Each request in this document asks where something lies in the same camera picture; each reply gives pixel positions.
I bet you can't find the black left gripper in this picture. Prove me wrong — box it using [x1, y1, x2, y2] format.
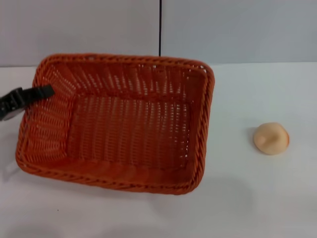
[0, 84, 55, 122]

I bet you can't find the orange woven plastic basket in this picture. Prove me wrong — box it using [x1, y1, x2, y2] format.
[15, 53, 215, 195]

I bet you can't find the peach coloured round bun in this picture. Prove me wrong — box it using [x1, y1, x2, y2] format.
[253, 121, 290, 156]

